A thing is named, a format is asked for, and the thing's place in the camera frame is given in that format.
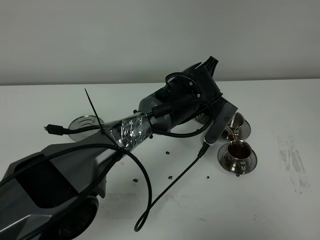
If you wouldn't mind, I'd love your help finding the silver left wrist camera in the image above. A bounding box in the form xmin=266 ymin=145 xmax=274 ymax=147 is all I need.
xmin=201 ymin=102 xmax=238 ymax=145

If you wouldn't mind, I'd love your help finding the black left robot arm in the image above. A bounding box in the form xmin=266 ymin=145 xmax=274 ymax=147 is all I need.
xmin=0 ymin=57 xmax=229 ymax=240

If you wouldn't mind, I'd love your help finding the near stainless steel saucer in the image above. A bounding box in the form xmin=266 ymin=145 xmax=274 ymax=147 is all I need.
xmin=217 ymin=142 xmax=258 ymax=176

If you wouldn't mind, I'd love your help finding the stainless steel teapot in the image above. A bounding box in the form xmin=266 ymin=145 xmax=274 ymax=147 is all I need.
xmin=194 ymin=113 xmax=238 ymax=141

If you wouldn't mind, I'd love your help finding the black left camera cable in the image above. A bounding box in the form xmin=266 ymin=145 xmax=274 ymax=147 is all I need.
xmin=109 ymin=143 xmax=210 ymax=232

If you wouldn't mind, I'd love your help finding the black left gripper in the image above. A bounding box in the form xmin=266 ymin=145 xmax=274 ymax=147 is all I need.
xmin=183 ymin=56 xmax=222 ymax=103

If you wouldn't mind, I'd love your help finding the near stainless steel teacup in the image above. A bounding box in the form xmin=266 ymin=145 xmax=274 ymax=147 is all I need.
xmin=225 ymin=140 xmax=252 ymax=175

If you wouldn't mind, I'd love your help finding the stainless steel teacup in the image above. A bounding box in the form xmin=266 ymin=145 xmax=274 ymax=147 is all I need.
xmin=222 ymin=112 xmax=245 ymax=139
xmin=225 ymin=140 xmax=252 ymax=175

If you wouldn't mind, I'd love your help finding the far stainless steel teacup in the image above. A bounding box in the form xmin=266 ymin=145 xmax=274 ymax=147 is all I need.
xmin=222 ymin=112 xmax=245 ymax=139

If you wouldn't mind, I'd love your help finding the steel teapot coaster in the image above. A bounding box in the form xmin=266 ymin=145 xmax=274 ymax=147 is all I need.
xmin=68 ymin=115 xmax=99 ymax=142

